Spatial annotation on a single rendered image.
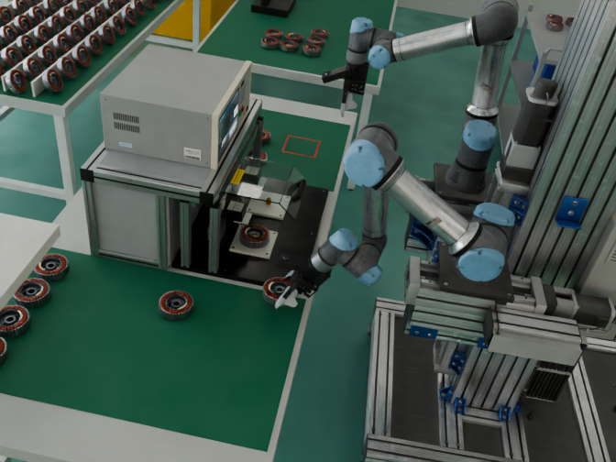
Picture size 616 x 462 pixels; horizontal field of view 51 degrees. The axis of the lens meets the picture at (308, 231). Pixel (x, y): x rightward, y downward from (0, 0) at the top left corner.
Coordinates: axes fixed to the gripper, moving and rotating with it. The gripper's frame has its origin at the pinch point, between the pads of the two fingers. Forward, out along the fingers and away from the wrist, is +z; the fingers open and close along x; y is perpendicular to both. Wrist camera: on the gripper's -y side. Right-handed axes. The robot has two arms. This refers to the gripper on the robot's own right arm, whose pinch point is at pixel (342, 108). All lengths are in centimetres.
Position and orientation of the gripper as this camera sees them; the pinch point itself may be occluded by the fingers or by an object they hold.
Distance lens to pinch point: 254.0
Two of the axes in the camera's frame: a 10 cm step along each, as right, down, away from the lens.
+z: -1.1, 7.8, 6.2
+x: 1.3, -6.0, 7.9
